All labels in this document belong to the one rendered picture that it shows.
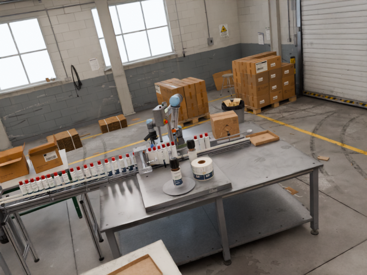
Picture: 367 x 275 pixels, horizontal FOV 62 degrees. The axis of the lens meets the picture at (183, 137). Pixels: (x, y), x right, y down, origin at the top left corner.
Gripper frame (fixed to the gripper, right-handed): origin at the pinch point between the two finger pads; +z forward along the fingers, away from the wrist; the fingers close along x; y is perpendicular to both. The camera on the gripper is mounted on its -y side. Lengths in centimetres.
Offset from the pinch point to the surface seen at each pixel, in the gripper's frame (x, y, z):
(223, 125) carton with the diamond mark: -52, 74, -15
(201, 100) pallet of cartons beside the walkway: 237, 228, 39
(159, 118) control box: -51, -6, -50
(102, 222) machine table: -102, -99, 5
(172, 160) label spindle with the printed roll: -111, -27, -29
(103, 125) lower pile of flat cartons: 378, 32, 67
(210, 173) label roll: -118, 5, -5
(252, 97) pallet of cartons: 174, 321, 50
